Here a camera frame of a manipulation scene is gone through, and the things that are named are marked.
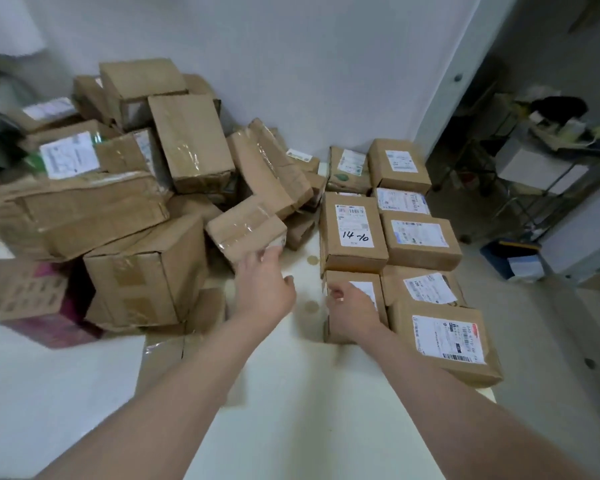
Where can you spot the person's left hand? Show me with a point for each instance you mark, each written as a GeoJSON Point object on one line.
{"type": "Point", "coordinates": [262, 294]}

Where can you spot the person's right hand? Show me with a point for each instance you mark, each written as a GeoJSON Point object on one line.
{"type": "Point", "coordinates": [354, 317]}

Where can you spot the person's left thumb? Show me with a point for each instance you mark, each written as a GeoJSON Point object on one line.
{"type": "Point", "coordinates": [289, 285]}

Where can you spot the person's right thumb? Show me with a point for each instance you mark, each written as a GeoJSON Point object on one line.
{"type": "Point", "coordinates": [334, 294]}

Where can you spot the labelled parcel with torn sticker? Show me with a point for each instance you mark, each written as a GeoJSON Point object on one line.
{"type": "Point", "coordinates": [380, 294]}

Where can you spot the small taped cardboard box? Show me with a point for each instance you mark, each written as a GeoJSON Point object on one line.
{"type": "Point", "coordinates": [242, 227]}

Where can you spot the person's right forearm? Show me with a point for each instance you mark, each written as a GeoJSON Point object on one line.
{"type": "Point", "coordinates": [460, 419]}

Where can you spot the person's left forearm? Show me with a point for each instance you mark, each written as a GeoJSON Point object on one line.
{"type": "Point", "coordinates": [180, 394]}

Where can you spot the round tan sticker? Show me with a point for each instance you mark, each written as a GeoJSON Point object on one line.
{"type": "Point", "coordinates": [312, 260]}
{"type": "Point", "coordinates": [311, 307]}

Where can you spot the rows of white-labelled cardboard parcels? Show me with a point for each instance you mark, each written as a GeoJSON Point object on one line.
{"type": "Point", "coordinates": [415, 239]}

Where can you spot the flat cardboard sheet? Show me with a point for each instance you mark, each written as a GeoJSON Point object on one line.
{"type": "Point", "coordinates": [165, 354]}

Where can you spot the pile of brown cardboard boxes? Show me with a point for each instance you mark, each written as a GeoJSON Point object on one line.
{"type": "Point", "coordinates": [130, 229]}

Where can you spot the blue bin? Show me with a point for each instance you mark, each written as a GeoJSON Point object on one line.
{"type": "Point", "coordinates": [510, 259]}

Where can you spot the pink printed carton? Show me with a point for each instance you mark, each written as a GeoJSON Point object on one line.
{"type": "Point", "coordinates": [55, 314]}

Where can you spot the white storage box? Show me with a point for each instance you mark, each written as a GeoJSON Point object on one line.
{"type": "Point", "coordinates": [535, 167]}

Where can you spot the black bag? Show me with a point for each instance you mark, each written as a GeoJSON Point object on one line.
{"type": "Point", "coordinates": [565, 107]}

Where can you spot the dark green plastic packet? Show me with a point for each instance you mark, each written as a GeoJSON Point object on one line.
{"type": "Point", "coordinates": [0, 139]}

